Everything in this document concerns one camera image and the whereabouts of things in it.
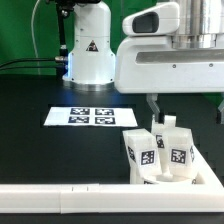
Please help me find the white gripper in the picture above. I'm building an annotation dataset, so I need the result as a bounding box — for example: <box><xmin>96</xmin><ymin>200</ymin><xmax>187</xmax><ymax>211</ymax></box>
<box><xmin>115</xmin><ymin>36</ymin><xmax>224</xmax><ymax>123</ymax></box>

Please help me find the white marker sheet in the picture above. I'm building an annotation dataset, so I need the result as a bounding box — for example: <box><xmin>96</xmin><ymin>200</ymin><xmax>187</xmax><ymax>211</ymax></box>
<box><xmin>44</xmin><ymin>107</ymin><xmax>138</xmax><ymax>127</ymax></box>

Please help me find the black cable lower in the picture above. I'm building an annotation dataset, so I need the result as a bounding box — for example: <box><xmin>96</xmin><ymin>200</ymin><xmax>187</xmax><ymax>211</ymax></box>
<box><xmin>0</xmin><ymin>64</ymin><xmax>69</xmax><ymax>73</ymax></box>

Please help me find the white thin cable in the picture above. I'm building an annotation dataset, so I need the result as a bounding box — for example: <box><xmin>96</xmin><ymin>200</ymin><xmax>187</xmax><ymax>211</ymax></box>
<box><xmin>30</xmin><ymin>0</ymin><xmax>44</xmax><ymax>76</ymax></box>

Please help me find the black cable upper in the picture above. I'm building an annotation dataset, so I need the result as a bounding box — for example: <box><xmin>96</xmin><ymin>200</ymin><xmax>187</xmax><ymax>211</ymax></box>
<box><xmin>0</xmin><ymin>57</ymin><xmax>69</xmax><ymax>69</ymax></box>

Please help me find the black cable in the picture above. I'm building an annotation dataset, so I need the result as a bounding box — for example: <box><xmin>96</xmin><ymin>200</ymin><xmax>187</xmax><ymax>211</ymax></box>
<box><xmin>0</xmin><ymin>64</ymin><xmax>69</xmax><ymax>73</ymax></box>
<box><xmin>0</xmin><ymin>57</ymin><xmax>69</xmax><ymax>69</ymax></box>

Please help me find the white L-shaped fence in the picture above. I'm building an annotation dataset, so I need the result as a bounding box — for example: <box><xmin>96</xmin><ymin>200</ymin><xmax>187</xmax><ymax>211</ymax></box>
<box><xmin>0</xmin><ymin>157</ymin><xmax>224</xmax><ymax>214</ymax></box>

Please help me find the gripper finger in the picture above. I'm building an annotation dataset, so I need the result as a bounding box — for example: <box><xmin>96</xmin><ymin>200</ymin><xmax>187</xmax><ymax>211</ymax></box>
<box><xmin>217</xmin><ymin>101</ymin><xmax>224</xmax><ymax>124</ymax></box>

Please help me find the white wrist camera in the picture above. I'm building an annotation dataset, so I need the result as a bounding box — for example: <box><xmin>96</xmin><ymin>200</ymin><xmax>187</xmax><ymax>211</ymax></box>
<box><xmin>122</xmin><ymin>2</ymin><xmax>180</xmax><ymax>36</ymax></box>

